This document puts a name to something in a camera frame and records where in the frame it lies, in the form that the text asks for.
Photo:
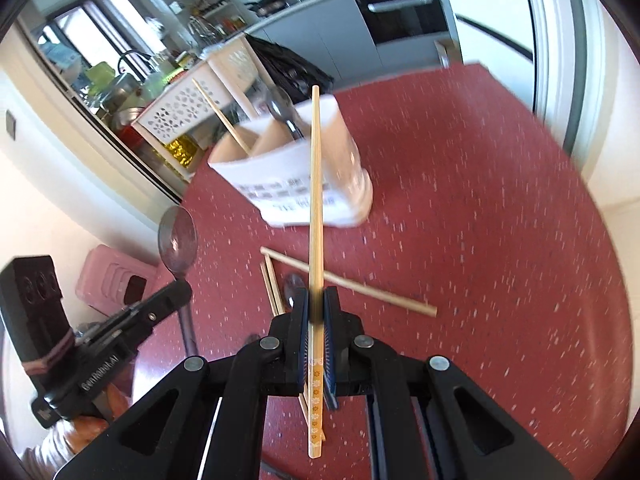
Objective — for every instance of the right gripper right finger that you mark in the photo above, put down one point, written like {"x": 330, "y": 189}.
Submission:
{"x": 427, "y": 419}

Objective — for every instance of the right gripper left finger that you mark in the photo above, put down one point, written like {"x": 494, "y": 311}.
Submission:
{"x": 204, "y": 419}

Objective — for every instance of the orange patterned wooden chopstick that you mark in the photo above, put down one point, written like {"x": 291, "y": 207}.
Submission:
{"x": 315, "y": 372}

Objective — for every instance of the steel spoon dark handle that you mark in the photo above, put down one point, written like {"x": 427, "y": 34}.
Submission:
{"x": 177, "y": 241}

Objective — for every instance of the white plastic utensil holder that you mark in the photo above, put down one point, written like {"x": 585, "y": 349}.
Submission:
{"x": 274, "y": 175}

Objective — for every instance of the beige sleeved left forearm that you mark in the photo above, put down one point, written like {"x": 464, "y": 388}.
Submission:
{"x": 43, "y": 461}

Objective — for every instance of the black kitchen faucet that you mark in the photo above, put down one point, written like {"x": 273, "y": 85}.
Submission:
{"x": 136, "y": 63}

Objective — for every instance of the person's left hand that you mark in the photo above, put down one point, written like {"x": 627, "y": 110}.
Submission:
{"x": 81, "y": 431}

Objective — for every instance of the pink plastic stool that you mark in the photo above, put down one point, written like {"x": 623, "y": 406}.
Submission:
{"x": 111, "y": 280}

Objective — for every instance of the pale wooden chopstick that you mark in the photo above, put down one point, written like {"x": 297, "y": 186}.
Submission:
{"x": 359, "y": 288}

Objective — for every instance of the wooden chopstick lying inner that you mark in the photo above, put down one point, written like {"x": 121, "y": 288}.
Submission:
{"x": 278, "y": 301}

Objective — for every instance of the wooden chopstick lying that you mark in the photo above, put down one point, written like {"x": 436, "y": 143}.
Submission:
{"x": 268, "y": 288}
{"x": 278, "y": 301}

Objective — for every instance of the wooden chopstick lying outer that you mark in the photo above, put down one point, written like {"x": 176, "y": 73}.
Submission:
{"x": 268, "y": 288}

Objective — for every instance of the gold foil package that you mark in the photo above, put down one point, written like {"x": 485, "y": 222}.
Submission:
{"x": 183, "y": 149}

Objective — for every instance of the steel pot by sink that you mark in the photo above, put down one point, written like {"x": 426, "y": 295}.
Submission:
{"x": 117, "y": 91}

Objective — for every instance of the green plastic container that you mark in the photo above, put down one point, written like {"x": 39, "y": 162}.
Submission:
{"x": 99, "y": 77}

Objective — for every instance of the white perforated storage cart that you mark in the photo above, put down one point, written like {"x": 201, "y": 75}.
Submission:
{"x": 229, "y": 78}

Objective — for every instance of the black plastic bag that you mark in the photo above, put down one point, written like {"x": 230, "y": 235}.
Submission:
{"x": 288, "y": 70}

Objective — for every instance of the built-in black oven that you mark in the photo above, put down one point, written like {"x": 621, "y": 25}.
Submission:
{"x": 391, "y": 20}

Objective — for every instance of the black wok on stove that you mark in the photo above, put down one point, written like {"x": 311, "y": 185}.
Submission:
{"x": 264, "y": 8}

